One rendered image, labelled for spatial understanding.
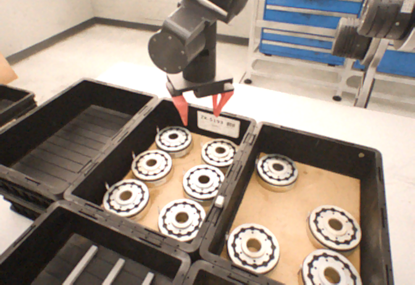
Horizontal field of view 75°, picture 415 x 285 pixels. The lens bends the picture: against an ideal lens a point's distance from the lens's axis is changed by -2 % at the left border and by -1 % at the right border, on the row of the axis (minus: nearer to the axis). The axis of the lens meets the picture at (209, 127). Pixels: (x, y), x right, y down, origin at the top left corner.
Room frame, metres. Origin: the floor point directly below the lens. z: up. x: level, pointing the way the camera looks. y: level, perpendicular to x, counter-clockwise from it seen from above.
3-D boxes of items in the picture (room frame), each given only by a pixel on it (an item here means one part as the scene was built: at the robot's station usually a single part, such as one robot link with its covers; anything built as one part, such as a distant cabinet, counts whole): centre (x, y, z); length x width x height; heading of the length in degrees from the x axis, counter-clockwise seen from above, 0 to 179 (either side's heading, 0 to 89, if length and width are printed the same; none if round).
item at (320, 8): (2.21, -0.78, 0.60); 0.72 x 0.03 x 0.56; 69
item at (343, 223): (0.31, -0.26, 0.86); 0.05 x 0.05 x 0.01
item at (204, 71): (0.42, 0.02, 1.17); 0.10 x 0.07 x 0.07; 112
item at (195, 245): (0.45, 0.08, 0.92); 0.40 x 0.30 x 0.02; 157
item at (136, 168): (0.48, 0.15, 0.86); 0.10 x 0.10 x 0.01
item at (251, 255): (0.26, -0.09, 0.86); 0.05 x 0.05 x 0.01
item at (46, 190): (0.57, 0.36, 0.92); 0.40 x 0.30 x 0.02; 157
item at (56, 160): (0.57, 0.36, 0.87); 0.40 x 0.30 x 0.11; 157
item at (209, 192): (0.43, 0.01, 0.86); 0.10 x 0.10 x 0.01
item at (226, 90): (0.42, 0.00, 1.10); 0.07 x 0.07 x 0.09; 22
